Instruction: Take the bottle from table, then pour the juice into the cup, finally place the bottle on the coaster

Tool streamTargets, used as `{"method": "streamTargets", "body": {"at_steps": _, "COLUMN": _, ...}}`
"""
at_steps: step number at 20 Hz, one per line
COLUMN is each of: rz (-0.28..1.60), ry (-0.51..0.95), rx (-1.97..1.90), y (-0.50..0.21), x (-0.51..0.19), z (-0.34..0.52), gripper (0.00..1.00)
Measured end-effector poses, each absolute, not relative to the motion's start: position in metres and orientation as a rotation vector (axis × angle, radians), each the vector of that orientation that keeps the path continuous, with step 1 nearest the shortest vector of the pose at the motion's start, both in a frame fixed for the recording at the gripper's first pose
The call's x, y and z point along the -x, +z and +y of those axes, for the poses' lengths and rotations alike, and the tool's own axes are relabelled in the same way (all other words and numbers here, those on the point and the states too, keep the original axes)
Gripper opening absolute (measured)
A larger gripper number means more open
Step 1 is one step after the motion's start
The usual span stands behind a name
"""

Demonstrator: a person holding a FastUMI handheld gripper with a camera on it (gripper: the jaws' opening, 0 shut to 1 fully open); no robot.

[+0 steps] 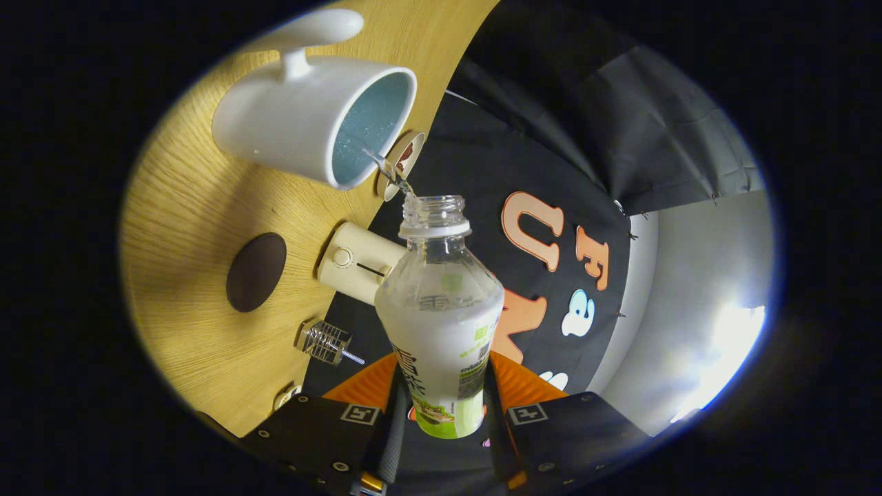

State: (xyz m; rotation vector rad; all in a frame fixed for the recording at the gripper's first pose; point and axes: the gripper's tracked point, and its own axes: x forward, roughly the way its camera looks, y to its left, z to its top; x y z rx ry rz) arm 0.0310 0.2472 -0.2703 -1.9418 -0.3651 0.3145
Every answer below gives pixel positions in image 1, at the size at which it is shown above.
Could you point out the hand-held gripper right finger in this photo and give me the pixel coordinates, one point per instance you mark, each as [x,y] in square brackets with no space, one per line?
[497,441]

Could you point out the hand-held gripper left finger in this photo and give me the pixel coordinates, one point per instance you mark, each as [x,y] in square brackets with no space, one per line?
[394,441]

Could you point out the clear juice bottle white label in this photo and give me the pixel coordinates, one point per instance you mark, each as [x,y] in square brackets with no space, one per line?
[437,337]

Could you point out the dark round coaster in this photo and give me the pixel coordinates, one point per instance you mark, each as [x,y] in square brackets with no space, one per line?
[256,272]

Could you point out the white cup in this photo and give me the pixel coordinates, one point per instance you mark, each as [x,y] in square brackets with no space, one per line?
[289,117]

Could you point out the white divided bean dish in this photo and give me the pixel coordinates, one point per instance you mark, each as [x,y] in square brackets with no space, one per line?
[286,397]

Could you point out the ribbed clear glass holder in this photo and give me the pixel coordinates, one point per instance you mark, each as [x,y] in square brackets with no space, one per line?
[324,341]

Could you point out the cream toaster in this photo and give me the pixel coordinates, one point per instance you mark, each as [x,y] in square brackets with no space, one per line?
[355,265]

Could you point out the red-brown food piece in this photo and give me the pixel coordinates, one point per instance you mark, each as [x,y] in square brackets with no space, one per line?
[404,157]

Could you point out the white round plate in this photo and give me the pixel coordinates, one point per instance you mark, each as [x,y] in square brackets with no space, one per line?
[413,148]

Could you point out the wooden table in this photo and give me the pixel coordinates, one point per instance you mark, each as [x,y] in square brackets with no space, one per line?
[193,207]

